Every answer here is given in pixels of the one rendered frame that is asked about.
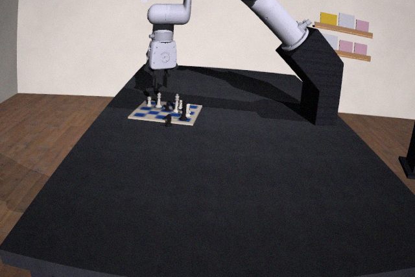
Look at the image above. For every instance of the blue and white chessboard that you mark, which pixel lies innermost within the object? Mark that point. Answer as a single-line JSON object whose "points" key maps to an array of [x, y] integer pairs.
{"points": [[143, 112]]}

